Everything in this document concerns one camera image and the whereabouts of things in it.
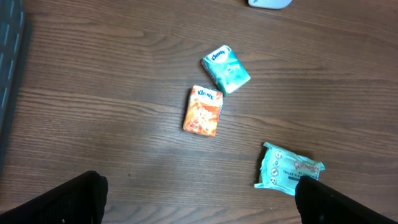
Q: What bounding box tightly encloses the white barcode scanner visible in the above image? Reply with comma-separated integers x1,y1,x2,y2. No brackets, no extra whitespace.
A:
248,0,292,9

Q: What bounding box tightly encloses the grey plastic mesh basket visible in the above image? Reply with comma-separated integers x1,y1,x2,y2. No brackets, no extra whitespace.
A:
1,0,25,156

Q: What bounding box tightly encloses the orange tissue pack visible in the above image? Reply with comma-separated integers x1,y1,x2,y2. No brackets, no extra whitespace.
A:
183,85,223,137

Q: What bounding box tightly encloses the teal tissue pack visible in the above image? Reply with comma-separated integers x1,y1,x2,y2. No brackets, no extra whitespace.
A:
201,45,251,96

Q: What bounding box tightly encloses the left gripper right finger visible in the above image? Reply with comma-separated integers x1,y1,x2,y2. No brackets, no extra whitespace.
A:
295,176,397,224

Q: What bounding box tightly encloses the teal wet wipes pack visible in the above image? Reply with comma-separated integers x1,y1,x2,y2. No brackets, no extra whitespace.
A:
254,142,325,196

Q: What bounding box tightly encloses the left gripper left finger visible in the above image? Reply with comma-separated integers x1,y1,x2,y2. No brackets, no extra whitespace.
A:
1,170,108,224

